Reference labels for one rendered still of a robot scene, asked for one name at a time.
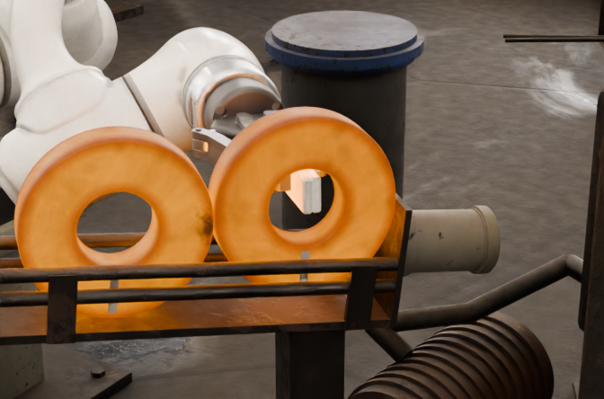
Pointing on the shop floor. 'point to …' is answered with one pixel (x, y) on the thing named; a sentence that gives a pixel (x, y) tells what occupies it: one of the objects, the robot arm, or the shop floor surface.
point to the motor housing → (469, 365)
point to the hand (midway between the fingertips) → (299, 181)
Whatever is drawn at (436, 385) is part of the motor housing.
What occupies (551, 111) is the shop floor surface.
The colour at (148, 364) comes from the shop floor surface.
